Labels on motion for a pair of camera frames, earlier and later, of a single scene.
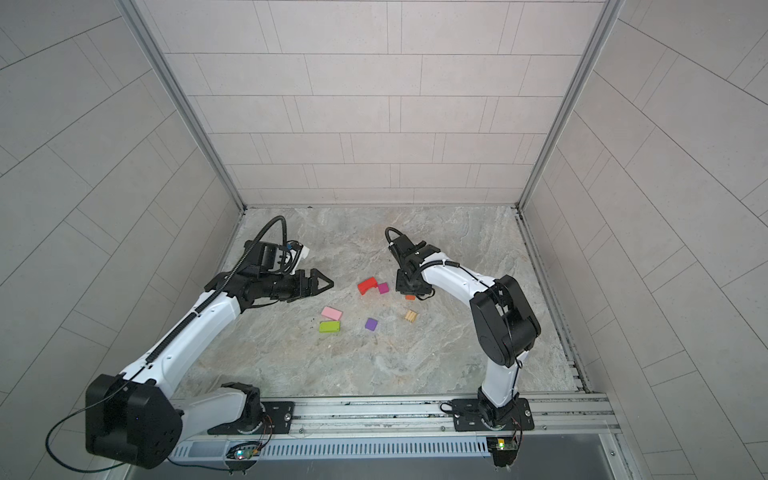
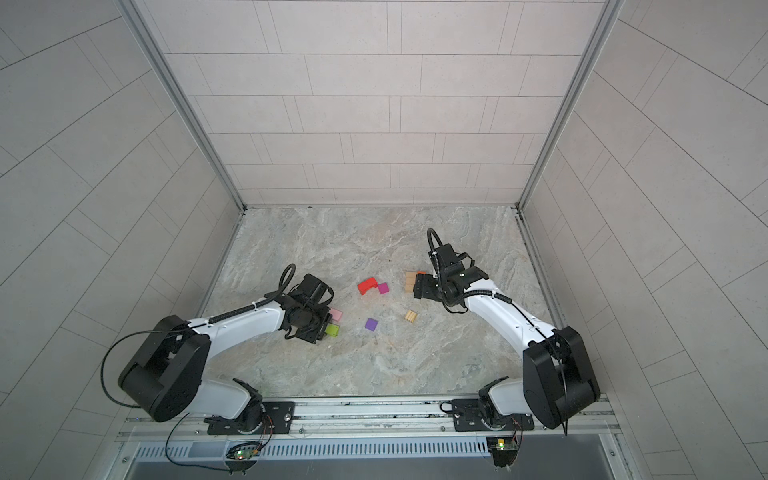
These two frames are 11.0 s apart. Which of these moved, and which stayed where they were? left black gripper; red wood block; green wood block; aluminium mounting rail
Moved: left black gripper
Stayed: aluminium mounting rail; red wood block; green wood block
